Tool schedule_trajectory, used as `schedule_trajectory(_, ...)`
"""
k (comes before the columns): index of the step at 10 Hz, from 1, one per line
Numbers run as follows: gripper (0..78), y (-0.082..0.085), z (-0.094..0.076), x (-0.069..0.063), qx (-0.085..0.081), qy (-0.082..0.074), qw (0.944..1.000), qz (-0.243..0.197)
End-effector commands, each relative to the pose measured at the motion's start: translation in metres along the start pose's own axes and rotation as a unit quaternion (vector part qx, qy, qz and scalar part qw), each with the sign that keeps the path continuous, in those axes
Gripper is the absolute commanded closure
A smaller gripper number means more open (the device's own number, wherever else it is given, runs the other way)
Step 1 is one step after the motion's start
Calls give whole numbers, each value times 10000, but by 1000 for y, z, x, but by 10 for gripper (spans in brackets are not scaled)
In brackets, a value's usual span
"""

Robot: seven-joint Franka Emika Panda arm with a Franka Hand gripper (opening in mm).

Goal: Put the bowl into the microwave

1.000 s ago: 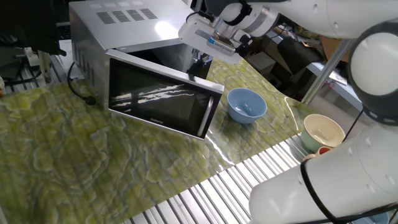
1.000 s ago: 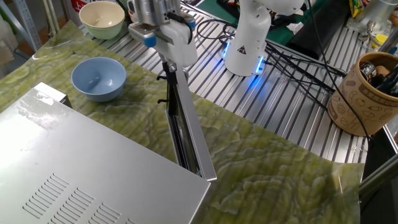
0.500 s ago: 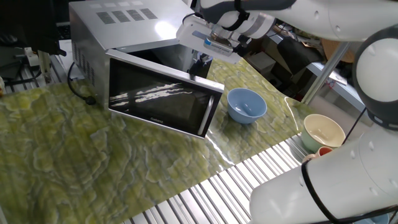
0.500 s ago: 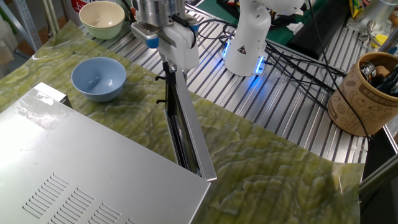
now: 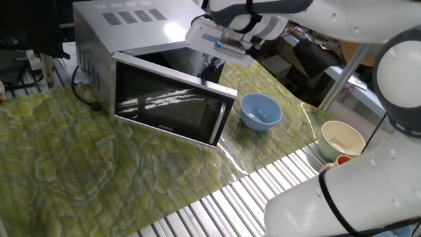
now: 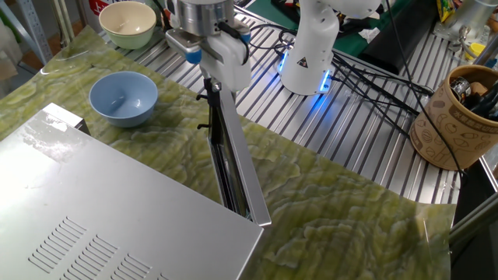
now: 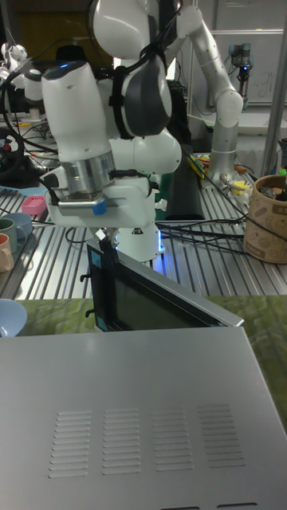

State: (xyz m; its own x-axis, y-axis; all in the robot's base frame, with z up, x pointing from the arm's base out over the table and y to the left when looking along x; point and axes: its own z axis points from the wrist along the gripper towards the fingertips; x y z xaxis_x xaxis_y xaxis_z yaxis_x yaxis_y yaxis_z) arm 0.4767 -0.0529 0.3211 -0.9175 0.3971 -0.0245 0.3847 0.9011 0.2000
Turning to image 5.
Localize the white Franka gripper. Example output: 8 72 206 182
184 16 256 87

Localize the light blue bowl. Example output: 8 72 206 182
239 92 284 132

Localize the silver microwave oven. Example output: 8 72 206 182
72 0 238 148

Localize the cream and green bowl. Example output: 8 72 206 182
317 120 366 162

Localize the grey cardboard box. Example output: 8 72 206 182
261 54 293 82

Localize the silver table leg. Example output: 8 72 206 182
317 42 372 112

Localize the white paper sheet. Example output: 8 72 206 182
61 39 89 85

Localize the green marble pattern mat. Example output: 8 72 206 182
0 53 334 237

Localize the black keyboard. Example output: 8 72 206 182
60 23 77 43

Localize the orange cup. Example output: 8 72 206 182
320 154 353 172

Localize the white power strip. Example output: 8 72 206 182
24 49 44 72

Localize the large black box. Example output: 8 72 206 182
0 0 74 61

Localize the black microwave power cable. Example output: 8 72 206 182
70 65 103 112

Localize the short aluminium post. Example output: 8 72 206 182
39 53 56 89

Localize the black camera cable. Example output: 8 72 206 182
190 0 421 237

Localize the black floor cable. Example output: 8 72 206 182
3 72 46 93

